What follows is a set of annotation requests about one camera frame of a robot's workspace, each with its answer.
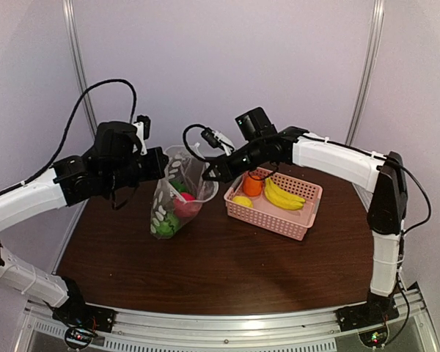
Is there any aluminium corner post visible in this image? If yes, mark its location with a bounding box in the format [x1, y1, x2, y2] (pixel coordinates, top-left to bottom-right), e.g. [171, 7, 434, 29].
[345, 0, 385, 145]
[62, 0, 97, 137]

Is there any orange toy fruit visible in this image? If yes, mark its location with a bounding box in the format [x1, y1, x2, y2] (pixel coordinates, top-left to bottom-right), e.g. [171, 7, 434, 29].
[243, 175, 263, 197]

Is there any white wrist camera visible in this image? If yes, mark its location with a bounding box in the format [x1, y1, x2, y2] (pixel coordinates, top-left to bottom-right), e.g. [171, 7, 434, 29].
[201, 128, 235, 155]
[133, 114, 151, 155]

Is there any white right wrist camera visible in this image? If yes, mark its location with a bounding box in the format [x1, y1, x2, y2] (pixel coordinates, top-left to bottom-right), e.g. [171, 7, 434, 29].
[201, 128, 235, 155]

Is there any left green circuit board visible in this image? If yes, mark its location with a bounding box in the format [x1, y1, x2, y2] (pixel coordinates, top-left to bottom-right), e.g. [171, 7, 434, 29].
[64, 327, 98, 349]

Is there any black braided cable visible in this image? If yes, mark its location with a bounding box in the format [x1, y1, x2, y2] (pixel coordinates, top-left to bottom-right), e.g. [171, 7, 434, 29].
[0, 79, 139, 202]
[182, 123, 301, 164]

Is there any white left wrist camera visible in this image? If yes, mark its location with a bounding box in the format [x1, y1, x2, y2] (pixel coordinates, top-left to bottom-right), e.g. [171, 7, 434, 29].
[133, 114, 151, 155]

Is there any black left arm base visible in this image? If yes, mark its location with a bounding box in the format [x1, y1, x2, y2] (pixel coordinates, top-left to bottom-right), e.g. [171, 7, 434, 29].
[51, 276, 116, 333]

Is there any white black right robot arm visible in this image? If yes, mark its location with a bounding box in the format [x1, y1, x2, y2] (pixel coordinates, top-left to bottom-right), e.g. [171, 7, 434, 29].
[202, 107, 408, 324]

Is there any right aluminium corner post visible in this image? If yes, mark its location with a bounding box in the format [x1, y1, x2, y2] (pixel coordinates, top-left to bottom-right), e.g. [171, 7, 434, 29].
[345, 0, 385, 145]

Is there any black left braided cable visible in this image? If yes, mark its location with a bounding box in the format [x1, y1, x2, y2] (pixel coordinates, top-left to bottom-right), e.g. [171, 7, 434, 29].
[0, 79, 139, 202]

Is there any green orange toy mango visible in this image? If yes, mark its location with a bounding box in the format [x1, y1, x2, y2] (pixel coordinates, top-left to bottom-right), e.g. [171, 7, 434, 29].
[169, 180, 188, 194]

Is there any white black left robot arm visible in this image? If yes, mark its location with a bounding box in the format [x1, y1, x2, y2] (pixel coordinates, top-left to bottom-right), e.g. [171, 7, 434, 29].
[0, 115, 168, 326]

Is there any left aluminium corner post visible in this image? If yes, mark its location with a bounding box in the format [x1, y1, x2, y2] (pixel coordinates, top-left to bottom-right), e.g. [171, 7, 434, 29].
[62, 0, 97, 137]

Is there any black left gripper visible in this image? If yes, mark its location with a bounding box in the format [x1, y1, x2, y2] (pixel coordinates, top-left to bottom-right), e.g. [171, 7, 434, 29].
[104, 146, 169, 192]

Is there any black right braided cable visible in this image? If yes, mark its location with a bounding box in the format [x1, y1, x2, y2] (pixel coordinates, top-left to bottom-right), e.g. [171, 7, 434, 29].
[182, 123, 301, 164]

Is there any aluminium front rail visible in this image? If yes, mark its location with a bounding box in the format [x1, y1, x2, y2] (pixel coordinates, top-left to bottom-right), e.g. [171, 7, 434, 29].
[20, 282, 440, 352]

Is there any right green circuit board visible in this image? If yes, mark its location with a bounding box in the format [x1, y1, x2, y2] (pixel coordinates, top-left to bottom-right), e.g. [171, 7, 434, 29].
[359, 327, 389, 348]

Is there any red toy apple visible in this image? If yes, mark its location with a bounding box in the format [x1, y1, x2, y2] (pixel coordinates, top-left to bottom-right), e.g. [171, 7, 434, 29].
[173, 192, 202, 219]

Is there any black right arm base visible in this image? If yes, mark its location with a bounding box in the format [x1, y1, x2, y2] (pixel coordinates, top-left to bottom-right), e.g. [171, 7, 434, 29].
[335, 292, 400, 331]

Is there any yellow toy banana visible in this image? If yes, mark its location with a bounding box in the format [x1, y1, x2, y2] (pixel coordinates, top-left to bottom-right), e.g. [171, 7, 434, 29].
[263, 178, 306, 210]

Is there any clear polka dot zip bag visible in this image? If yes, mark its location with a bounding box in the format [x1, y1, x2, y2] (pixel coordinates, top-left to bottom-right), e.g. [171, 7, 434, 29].
[150, 145, 219, 234]

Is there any yellow toy lemon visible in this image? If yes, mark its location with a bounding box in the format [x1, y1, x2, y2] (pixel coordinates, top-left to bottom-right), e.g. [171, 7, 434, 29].
[232, 196, 254, 208]

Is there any pink perforated plastic basket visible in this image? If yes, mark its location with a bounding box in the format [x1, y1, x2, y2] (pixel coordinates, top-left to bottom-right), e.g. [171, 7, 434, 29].
[224, 172, 323, 241]

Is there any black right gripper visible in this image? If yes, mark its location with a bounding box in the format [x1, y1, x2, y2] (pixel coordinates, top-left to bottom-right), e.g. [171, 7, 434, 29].
[202, 139, 267, 183]

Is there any green circuit board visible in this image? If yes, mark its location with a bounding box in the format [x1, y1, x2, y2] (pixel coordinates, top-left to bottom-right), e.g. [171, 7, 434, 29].
[64, 327, 98, 349]
[359, 327, 389, 348]

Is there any green striped toy watermelon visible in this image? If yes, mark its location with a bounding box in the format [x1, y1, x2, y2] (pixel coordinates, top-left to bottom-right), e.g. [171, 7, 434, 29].
[150, 213, 181, 239]

